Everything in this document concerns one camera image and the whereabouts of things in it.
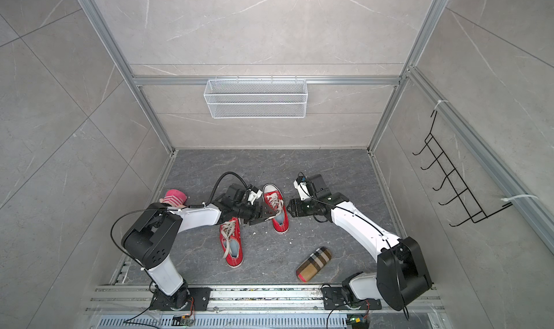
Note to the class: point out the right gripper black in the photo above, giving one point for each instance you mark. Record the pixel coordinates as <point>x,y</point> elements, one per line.
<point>298,211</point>

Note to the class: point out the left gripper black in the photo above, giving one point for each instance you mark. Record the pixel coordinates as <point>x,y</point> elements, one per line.
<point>258,217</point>

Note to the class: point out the red canvas sneaker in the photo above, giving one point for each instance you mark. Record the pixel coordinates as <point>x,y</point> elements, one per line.
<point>274,198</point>
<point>230,239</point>

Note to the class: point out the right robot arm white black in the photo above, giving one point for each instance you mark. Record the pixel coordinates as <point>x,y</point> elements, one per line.
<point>402,274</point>

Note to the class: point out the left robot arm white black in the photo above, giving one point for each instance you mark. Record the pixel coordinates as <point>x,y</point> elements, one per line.
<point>150,239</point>

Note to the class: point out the plaid beige glasses case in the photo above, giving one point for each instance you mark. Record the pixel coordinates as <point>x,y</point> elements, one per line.
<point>314,264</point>

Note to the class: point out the plush doll pink hat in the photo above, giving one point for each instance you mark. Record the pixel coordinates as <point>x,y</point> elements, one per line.
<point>174,198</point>

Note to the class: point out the white vented floor grille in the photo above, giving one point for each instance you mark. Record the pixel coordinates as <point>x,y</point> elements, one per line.
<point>227,321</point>

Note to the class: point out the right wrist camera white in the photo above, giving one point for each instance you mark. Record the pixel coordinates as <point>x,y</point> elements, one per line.
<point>300,185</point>

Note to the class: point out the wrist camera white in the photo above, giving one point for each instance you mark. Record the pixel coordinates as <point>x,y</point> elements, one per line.
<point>254,194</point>
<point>300,185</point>

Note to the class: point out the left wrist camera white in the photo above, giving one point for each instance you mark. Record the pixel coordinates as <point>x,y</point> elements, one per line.
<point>254,194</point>

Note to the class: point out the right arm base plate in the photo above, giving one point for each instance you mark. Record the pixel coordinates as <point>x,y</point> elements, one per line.
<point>336,298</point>

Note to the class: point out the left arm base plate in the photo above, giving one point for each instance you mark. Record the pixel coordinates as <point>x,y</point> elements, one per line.
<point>182,300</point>

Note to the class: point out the white wire mesh basket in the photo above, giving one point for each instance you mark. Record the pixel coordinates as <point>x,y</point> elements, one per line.
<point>256,98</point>

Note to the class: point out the black wall hook rack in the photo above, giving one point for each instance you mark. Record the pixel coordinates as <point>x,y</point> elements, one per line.
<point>450,176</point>

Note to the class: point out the aluminium mounting rail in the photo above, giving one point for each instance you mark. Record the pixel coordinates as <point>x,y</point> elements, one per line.
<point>295,298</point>

